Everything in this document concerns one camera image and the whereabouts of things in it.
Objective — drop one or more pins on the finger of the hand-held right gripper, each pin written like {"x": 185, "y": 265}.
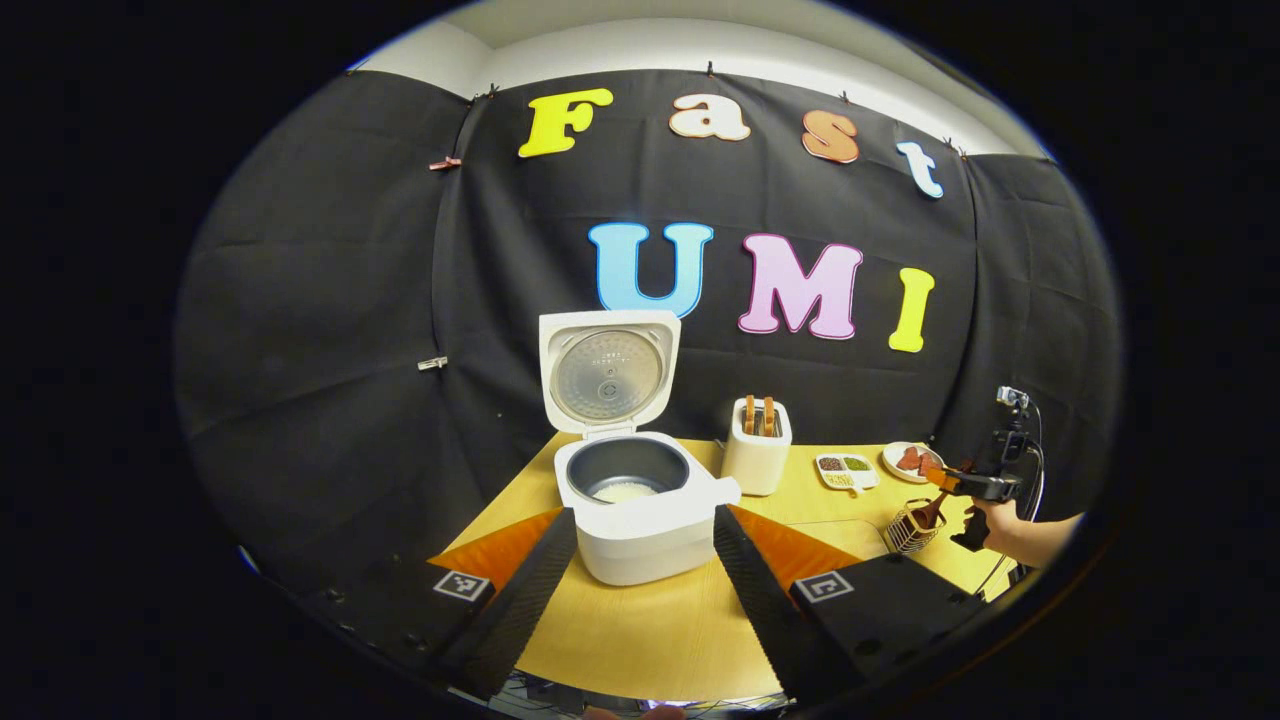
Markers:
{"x": 945, "y": 476}

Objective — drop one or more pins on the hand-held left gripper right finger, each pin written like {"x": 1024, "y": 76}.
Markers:
{"x": 760, "y": 610}

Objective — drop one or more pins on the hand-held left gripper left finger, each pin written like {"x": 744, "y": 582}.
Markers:
{"x": 520, "y": 610}

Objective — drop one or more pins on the dark wooden spoon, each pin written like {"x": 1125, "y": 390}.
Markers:
{"x": 932, "y": 508}

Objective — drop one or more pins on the white rice cooker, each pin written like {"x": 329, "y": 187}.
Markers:
{"x": 640, "y": 540}

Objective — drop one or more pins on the white plate with red slices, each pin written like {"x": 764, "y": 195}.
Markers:
{"x": 910, "y": 460}

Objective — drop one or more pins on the white divided bean dish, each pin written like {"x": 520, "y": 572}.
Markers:
{"x": 847, "y": 472}

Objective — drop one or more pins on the white toaster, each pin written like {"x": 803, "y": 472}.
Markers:
{"x": 755, "y": 465}

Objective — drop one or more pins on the toasted bread slice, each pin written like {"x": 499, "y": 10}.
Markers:
{"x": 769, "y": 417}
{"x": 749, "y": 415}

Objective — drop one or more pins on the silver clip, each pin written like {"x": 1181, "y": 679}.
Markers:
{"x": 432, "y": 362}

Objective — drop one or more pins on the black backdrop cloth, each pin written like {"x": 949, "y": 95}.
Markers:
{"x": 350, "y": 300}

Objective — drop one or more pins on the copper clip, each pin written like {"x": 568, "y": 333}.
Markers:
{"x": 445, "y": 162}

